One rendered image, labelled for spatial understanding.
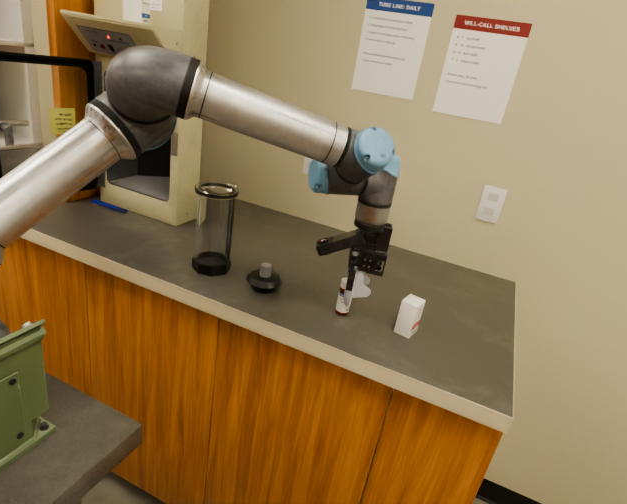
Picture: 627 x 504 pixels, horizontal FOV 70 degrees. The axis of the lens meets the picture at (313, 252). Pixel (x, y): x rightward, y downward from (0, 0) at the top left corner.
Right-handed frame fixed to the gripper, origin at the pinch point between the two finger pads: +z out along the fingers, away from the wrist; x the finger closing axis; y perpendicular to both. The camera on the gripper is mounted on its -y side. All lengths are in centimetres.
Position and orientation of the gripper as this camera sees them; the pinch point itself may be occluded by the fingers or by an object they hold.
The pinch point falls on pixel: (345, 296)
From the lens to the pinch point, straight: 109.3
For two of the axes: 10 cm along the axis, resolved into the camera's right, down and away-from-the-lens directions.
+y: 9.8, 1.8, -0.3
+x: 1.0, -3.9, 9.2
